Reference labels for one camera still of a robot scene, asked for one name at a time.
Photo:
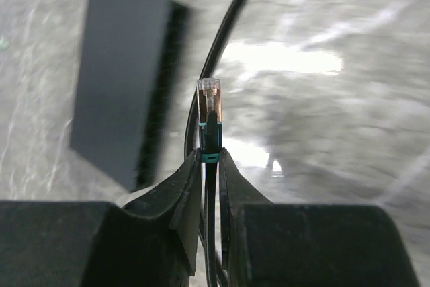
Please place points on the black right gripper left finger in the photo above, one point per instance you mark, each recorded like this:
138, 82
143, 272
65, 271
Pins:
151, 241

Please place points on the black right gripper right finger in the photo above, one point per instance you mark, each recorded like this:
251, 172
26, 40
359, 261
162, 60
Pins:
270, 244

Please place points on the black network switch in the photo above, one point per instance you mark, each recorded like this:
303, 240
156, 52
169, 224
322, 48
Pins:
130, 56

